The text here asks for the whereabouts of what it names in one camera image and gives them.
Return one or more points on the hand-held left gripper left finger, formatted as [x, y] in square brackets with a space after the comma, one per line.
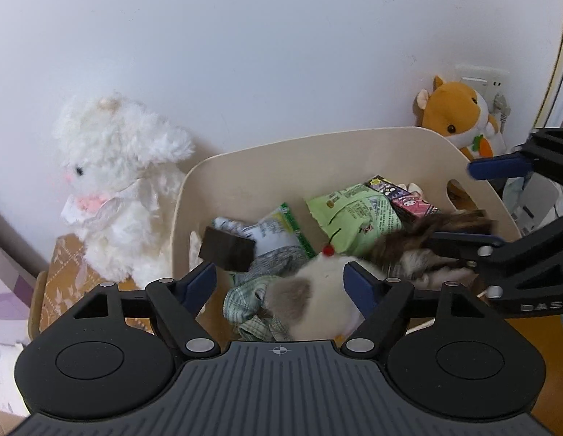
[199, 284]

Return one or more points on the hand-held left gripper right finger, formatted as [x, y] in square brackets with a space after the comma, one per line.
[359, 288]

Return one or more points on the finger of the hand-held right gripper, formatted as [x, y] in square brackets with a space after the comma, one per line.
[463, 240]
[497, 166]

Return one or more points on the dark brown furry hair accessory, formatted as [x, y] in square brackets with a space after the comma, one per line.
[426, 231]

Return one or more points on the small dark brown box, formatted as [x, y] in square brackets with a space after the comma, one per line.
[227, 247]

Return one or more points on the beige plush toy green hat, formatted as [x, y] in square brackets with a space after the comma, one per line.
[308, 295]

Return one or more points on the purple pink candy packet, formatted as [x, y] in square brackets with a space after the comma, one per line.
[408, 204]

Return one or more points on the light green snack packet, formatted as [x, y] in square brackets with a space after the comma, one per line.
[354, 218]

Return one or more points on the green white snack packet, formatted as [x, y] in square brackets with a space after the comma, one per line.
[281, 236]

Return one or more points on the beige storage box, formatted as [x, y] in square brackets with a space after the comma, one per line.
[245, 177]

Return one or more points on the orange hamster plush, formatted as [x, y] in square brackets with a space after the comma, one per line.
[458, 109]

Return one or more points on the white plush rabbit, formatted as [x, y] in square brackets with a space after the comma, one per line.
[122, 181]

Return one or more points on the floral patterned cloth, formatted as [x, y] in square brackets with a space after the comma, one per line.
[68, 277]

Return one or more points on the white wall socket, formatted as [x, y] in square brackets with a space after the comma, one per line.
[485, 79]

